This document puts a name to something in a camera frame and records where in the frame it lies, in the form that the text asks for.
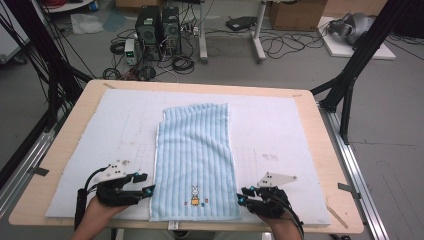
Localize black tape piece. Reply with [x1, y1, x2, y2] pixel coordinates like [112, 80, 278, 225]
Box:
[337, 182, 362, 200]
[28, 165, 50, 177]

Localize open cardboard box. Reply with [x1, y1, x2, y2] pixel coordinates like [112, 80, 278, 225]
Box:
[269, 0, 328, 32]

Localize light blue striped towel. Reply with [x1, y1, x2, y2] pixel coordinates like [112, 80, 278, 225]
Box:
[148, 102, 243, 223]

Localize tangle of floor cables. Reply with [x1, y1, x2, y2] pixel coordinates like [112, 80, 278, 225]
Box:
[103, 28, 196, 81]

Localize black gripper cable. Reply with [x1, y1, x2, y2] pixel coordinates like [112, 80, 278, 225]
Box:
[276, 196, 305, 239]
[74, 165, 111, 231]

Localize person's right hand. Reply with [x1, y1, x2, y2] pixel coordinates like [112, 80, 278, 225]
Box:
[259, 214, 296, 231]

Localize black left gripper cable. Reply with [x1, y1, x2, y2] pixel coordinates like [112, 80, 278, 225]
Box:
[74, 165, 111, 231]

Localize grey helmet headset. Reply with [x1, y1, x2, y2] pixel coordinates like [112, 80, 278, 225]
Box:
[328, 12, 376, 46]

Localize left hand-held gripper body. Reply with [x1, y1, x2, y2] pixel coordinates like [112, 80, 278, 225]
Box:
[94, 159, 148, 207]

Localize person's left hand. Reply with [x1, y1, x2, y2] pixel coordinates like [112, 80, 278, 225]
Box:
[87, 195, 129, 223]

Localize black computer tower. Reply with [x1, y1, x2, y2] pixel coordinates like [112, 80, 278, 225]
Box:
[161, 6, 183, 56]
[134, 5, 163, 61]

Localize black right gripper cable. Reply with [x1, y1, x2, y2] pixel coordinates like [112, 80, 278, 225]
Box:
[276, 196, 305, 239]

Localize white floor board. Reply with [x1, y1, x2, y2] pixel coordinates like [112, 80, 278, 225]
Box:
[316, 16, 397, 61]

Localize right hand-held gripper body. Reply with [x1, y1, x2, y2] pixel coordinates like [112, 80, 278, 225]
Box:
[247, 171, 298, 219]

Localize clear plastic bag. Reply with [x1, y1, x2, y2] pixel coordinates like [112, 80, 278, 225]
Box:
[70, 13, 104, 35]

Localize black frame post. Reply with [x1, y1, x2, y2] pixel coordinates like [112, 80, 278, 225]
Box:
[0, 0, 94, 134]
[309, 0, 413, 145]

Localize white power supply unit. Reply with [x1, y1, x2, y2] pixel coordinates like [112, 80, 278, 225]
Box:
[124, 38, 138, 66]

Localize white foam mat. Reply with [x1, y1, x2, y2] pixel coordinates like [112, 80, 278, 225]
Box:
[44, 88, 333, 228]

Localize black flat device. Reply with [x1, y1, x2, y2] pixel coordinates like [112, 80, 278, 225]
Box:
[225, 15, 258, 32]

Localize black floor cables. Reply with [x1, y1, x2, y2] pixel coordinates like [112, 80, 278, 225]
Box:
[259, 28, 331, 61]

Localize aluminium rail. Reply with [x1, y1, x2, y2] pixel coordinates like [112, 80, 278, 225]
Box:
[0, 109, 64, 218]
[319, 103, 389, 240]

